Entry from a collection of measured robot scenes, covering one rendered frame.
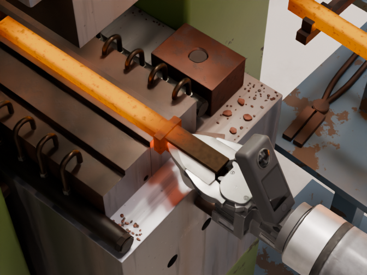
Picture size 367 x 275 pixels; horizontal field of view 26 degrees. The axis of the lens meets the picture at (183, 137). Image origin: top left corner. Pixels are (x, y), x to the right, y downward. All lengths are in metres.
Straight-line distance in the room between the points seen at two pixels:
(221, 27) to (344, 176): 0.35
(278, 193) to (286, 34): 1.63
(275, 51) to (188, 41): 1.34
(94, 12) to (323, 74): 0.83
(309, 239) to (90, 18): 0.39
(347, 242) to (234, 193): 0.16
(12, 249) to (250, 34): 0.63
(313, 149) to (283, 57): 1.10
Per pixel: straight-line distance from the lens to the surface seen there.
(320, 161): 1.46
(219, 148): 1.08
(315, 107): 1.51
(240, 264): 1.63
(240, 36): 1.53
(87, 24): 0.83
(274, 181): 1.01
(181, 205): 1.15
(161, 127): 1.09
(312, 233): 1.00
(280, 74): 2.50
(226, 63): 1.21
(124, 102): 1.12
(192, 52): 1.22
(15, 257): 1.30
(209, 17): 1.38
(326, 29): 1.30
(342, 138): 1.49
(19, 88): 1.18
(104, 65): 1.19
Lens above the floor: 1.88
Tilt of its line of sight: 54 degrees down
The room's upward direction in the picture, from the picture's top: straight up
